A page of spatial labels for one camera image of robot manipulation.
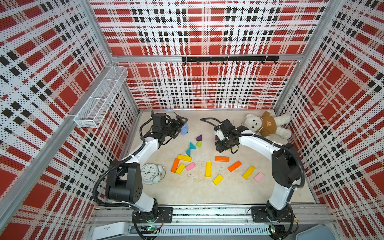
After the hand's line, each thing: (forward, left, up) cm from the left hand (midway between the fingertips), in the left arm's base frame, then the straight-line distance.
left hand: (187, 123), depth 87 cm
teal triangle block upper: (-5, -1, -19) cm, 20 cm away
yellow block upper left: (-13, +1, -19) cm, 23 cm away
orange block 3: (-18, -29, -20) cm, 39 cm away
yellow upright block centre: (-20, -12, -19) cm, 31 cm away
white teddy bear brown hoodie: (+8, -54, -13) cm, 56 cm away
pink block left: (-18, -1, -20) cm, 27 cm away
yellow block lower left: (-20, +5, -19) cm, 28 cm away
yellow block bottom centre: (-26, -17, -20) cm, 37 cm away
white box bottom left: (-51, +33, -12) cm, 61 cm away
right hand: (-9, -22, -12) cm, 26 cm away
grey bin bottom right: (-51, -62, -17) cm, 82 cm away
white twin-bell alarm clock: (-24, +20, -16) cm, 36 cm away
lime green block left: (-2, -6, -20) cm, 21 cm away
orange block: (-18, +8, -19) cm, 28 cm away
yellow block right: (-22, -36, -20) cm, 47 cm away
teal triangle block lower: (-8, +1, -20) cm, 22 cm away
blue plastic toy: (+6, +4, -14) cm, 16 cm away
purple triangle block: (+2, -7, -19) cm, 20 cm away
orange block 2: (-14, -21, -20) cm, 32 cm away
